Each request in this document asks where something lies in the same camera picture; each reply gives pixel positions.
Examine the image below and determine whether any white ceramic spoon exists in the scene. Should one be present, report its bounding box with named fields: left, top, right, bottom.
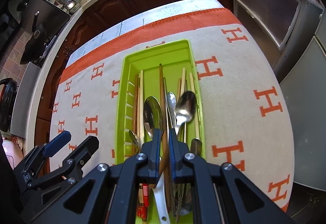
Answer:
left=153, top=173, right=170, bottom=224

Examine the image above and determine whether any thin brown chopstick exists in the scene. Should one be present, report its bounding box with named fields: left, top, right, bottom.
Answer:
left=131, top=74, right=140, bottom=135

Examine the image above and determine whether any red banded cream chopstick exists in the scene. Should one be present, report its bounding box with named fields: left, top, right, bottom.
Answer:
left=137, top=76, right=147, bottom=223

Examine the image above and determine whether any dark wooden chopstick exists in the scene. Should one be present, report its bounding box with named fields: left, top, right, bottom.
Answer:
left=150, top=63, right=171, bottom=190

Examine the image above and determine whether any wooden handled spoon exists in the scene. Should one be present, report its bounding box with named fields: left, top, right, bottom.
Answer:
left=128, top=130, right=140, bottom=155

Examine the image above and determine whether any lime green utensil tray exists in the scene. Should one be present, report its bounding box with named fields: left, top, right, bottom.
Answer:
left=114, top=39, right=207, bottom=224

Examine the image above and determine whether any plain cream chopstick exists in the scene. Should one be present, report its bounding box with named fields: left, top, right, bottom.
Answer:
left=139, top=70, right=144, bottom=146

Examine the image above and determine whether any large steel spoon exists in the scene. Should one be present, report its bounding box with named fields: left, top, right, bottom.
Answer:
left=143, top=96, right=163, bottom=139

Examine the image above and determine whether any black pot lid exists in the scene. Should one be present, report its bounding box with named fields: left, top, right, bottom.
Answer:
left=0, top=78, right=17, bottom=132

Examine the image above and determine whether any steel utensil handle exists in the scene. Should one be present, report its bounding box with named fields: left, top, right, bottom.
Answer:
left=166, top=92, right=176, bottom=128

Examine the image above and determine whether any pink rice cooker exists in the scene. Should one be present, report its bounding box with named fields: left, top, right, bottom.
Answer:
left=2, top=138, right=24, bottom=169

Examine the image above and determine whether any orange H pattern cloth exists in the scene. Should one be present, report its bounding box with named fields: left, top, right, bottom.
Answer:
left=50, top=8, right=294, bottom=210

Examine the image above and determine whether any small steel spoon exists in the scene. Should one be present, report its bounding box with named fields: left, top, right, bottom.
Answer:
left=175, top=91, right=194, bottom=134

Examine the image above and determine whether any grey metal cabinet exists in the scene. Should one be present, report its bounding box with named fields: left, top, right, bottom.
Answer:
left=234, top=0, right=325, bottom=190

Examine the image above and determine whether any bamboo chopstick red end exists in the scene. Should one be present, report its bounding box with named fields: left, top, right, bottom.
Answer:
left=189, top=72, right=200, bottom=140

